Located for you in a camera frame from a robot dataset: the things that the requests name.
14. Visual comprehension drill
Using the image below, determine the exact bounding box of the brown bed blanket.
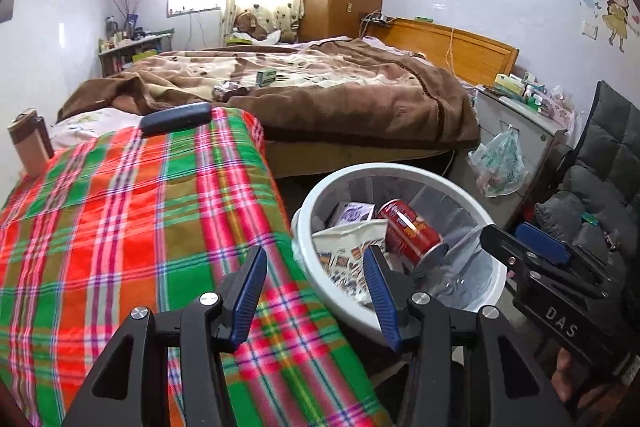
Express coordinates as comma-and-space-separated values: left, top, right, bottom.
57, 38, 481, 150

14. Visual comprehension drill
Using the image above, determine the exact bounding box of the vase with dry branches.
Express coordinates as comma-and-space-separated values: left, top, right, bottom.
106, 0, 151, 40

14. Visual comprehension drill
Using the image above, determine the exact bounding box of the plaid tablecloth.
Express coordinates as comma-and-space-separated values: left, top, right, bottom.
0, 107, 391, 427

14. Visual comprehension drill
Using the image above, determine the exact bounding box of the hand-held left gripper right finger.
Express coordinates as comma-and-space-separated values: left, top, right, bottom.
362, 244, 576, 427

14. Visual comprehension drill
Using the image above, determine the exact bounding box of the printed paper bag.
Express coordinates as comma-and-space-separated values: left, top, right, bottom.
312, 218, 391, 308

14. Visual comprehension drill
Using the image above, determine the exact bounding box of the silver item on blanket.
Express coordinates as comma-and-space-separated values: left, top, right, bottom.
212, 81, 251, 100

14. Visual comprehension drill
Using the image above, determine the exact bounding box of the white green plastic bag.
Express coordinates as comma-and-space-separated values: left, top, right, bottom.
466, 127, 528, 198

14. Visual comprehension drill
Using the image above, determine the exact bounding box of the pile of medicine boxes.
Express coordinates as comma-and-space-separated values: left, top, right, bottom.
492, 73, 573, 120

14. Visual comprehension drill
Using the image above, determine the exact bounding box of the grey nightstand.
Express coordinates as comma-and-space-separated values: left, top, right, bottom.
470, 84, 576, 228

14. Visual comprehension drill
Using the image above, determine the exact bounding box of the grey padded chair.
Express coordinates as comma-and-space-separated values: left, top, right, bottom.
520, 80, 640, 268

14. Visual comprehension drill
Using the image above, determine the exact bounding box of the white floral bed sheet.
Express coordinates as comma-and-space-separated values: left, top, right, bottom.
50, 111, 146, 150

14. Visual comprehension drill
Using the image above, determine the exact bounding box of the white purple-print carton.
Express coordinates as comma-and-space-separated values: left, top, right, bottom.
327, 202, 376, 228

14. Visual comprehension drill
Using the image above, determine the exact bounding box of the dark blue glasses case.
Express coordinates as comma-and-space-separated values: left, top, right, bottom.
140, 103, 213, 136

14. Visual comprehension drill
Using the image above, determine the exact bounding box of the red drink can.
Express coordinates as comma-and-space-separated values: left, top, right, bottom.
376, 199, 450, 269

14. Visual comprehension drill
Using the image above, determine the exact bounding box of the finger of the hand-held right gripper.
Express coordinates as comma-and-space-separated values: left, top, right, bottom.
479, 223, 592, 294
514, 221, 619, 291

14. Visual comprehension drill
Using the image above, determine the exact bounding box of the white waste bin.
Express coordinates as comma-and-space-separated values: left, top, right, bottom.
290, 163, 508, 348

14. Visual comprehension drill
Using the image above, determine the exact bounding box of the wooden bed headboard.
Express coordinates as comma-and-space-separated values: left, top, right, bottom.
372, 18, 520, 88

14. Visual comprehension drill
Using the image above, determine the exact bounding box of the brown teddy bear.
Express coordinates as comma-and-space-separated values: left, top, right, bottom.
232, 11, 268, 42

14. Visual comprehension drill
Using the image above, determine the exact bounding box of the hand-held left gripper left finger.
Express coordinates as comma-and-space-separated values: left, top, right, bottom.
60, 245, 269, 427

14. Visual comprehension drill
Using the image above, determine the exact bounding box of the cartoon girl wall sticker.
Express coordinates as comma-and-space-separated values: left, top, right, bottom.
575, 0, 640, 55

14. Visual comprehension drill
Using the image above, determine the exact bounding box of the beige brown travel mug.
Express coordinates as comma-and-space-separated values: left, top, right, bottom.
7, 108, 55, 176

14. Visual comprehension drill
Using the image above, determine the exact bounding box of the cluttered shelf desk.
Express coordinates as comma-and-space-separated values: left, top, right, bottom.
97, 28, 176, 76

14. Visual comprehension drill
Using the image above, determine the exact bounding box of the person's right hand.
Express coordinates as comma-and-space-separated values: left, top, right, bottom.
551, 348, 594, 404

